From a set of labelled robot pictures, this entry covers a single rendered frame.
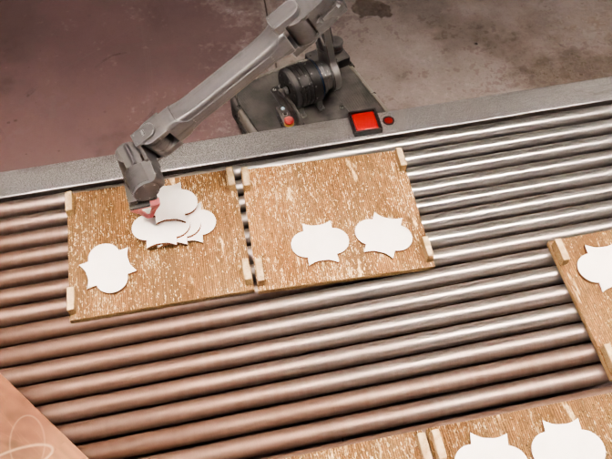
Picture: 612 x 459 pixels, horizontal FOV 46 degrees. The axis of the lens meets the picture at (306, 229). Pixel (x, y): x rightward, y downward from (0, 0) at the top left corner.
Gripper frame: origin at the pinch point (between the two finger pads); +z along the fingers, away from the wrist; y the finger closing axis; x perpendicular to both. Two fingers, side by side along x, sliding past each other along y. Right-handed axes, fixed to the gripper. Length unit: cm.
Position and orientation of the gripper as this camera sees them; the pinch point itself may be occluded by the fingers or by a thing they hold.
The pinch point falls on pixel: (147, 204)
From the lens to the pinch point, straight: 174.4
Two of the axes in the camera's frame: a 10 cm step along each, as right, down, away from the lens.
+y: -2.7, -8.1, 5.1
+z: 0.1, 5.3, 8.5
